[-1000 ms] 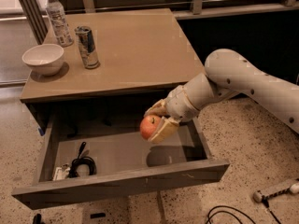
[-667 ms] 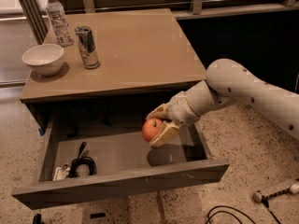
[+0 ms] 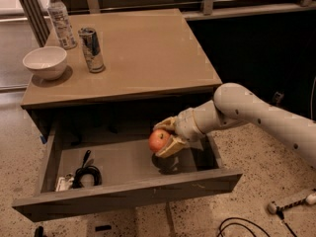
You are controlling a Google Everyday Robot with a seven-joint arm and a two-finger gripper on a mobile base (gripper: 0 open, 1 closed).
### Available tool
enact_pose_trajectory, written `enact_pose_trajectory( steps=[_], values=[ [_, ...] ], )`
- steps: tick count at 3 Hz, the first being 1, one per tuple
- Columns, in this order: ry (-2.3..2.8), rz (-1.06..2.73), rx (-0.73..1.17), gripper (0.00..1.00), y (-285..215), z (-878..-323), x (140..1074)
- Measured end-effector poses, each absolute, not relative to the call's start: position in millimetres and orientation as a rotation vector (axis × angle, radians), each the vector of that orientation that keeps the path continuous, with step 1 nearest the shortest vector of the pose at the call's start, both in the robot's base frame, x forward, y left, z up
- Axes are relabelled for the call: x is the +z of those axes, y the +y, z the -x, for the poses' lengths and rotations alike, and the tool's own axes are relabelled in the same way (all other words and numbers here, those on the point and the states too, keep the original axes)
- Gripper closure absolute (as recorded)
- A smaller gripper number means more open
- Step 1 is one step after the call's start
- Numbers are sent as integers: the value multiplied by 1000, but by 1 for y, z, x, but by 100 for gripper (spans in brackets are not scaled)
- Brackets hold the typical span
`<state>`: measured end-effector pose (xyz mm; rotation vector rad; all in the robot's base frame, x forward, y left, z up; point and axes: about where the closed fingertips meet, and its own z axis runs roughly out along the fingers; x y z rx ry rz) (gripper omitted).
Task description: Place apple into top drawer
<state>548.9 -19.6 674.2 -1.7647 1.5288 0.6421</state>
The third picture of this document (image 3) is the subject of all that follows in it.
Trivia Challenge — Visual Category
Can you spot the white adapter in drawer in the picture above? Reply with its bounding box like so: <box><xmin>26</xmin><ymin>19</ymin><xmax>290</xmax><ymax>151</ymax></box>
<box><xmin>55</xmin><ymin>174</ymin><xmax>74</xmax><ymax>192</ymax></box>

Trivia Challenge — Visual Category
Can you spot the grey open top drawer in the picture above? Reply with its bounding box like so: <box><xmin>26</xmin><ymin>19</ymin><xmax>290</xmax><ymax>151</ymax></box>
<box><xmin>12</xmin><ymin>111</ymin><xmax>244</xmax><ymax>223</ymax></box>

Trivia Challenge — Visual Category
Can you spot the white power strip on floor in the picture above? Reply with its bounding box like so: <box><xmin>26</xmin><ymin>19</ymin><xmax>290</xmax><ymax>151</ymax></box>
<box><xmin>267</xmin><ymin>189</ymin><xmax>316</xmax><ymax>214</ymax></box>

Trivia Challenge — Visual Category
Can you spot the white ceramic bowl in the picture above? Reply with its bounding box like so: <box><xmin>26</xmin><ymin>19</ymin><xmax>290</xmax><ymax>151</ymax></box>
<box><xmin>23</xmin><ymin>46</ymin><xmax>67</xmax><ymax>80</ymax></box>

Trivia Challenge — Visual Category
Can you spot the black cable on floor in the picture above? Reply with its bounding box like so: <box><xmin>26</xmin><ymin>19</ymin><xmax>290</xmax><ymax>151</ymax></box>
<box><xmin>216</xmin><ymin>210</ymin><xmax>299</xmax><ymax>237</ymax></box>

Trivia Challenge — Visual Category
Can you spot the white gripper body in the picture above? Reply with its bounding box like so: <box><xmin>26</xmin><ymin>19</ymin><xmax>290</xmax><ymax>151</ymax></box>
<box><xmin>175</xmin><ymin>108</ymin><xmax>205</xmax><ymax>142</ymax></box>

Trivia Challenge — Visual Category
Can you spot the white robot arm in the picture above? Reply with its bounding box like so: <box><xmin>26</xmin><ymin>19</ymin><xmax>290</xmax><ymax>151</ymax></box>
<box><xmin>155</xmin><ymin>83</ymin><xmax>316</xmax><ymax>167</ymax></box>

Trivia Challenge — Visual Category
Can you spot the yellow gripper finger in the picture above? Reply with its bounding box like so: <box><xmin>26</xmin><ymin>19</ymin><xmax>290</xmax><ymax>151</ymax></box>
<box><xmin>153</xmin><ymin>117</ymin><xmax>176</xmax><ymax>131</ymax></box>
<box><xmin>156</xmin><ymin>135</ymin><xmax>188</xmax><ymax>158</ymax></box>

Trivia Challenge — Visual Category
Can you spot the coiled black cable in drawer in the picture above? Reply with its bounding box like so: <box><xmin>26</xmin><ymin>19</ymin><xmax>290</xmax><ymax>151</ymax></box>
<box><xmin>71</xmin><ymin>149</ymin><xmax>103</xmax><ymax>189</ymax></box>

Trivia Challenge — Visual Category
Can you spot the metal railing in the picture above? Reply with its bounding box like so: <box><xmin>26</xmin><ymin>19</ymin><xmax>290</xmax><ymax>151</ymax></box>
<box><xmin>13</xmin><ymin>0</ymin><xmax>316</xmax><ymax>47</ymax></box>

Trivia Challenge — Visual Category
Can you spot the red apple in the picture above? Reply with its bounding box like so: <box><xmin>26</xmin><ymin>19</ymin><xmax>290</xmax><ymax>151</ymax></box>
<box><xmin>148</xmin><ymin>129</ymin><xmax>170</xmax><ymax>153</ymax></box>

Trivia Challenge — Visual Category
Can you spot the clear plastic water bottle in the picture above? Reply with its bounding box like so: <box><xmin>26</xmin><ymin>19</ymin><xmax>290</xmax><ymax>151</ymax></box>
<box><xmin>47</xmin><ymin>0</ymin><xmax>77</xmax><ymax>49</ymax></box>

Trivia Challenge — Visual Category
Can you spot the silver drink can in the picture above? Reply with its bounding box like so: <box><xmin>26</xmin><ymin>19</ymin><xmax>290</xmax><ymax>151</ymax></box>
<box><xmin>78</xmin><ymin>28</ymin><xmax>105</xmax><ymax>73</ymax></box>

